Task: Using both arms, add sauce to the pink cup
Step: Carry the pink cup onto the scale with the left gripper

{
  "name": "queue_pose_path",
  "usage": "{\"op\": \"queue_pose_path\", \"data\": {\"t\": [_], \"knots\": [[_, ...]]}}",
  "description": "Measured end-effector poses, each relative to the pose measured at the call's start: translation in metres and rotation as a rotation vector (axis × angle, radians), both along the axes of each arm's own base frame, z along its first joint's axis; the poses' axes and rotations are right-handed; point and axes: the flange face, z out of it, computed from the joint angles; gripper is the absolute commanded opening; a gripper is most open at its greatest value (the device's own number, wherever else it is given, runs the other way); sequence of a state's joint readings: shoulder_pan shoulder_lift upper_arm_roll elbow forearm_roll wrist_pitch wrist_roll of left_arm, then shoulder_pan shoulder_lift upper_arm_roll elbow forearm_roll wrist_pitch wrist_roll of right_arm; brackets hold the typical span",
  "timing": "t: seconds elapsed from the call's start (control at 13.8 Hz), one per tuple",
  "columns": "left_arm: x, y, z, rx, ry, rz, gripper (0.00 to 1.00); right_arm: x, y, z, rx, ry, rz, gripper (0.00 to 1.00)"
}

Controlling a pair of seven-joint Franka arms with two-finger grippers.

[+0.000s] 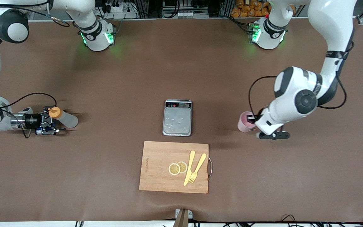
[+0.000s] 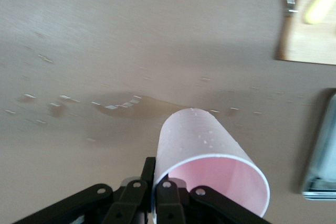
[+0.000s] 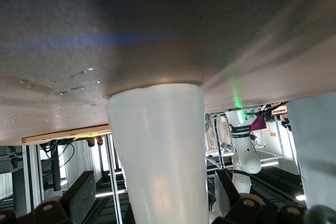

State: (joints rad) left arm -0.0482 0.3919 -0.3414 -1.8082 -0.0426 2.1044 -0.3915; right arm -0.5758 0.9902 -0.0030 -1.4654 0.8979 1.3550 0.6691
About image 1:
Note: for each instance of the translucent squeeze bottle orange cap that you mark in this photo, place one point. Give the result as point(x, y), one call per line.
point(66, 119)

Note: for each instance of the white power strip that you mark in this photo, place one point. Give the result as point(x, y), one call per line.
point(118, 8)
point(187, 14)

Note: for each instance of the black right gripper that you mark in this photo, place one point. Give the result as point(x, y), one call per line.
point(31, 120)

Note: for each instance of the yellow plastic fork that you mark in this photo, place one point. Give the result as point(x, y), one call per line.
point(198, 167)

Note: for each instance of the silver digital kitchen scale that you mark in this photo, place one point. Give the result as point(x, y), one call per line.
point(177, 121)

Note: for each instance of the large lemon slice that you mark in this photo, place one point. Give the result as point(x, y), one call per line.
point(173, 169)

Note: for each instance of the yellow plastic knife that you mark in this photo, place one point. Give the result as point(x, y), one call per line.
point(189, 167)

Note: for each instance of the small lemon slice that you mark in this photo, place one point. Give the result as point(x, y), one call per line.
point(183, 166)

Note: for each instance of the metal table edge bracket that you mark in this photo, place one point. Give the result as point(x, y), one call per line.
point(183, 217)

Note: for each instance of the orange bread pile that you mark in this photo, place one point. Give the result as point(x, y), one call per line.
point(247, 8)

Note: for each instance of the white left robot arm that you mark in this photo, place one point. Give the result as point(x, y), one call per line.
point(288, 104)

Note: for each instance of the wooden cutting board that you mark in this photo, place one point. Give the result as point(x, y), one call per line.
point(159, 170)

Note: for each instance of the brown table mat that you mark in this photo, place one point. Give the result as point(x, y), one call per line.
point(106, 94)

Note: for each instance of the pink cup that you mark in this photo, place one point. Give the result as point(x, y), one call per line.
point(244, 124)

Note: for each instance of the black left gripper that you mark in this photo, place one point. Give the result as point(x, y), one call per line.
point(252, 119)

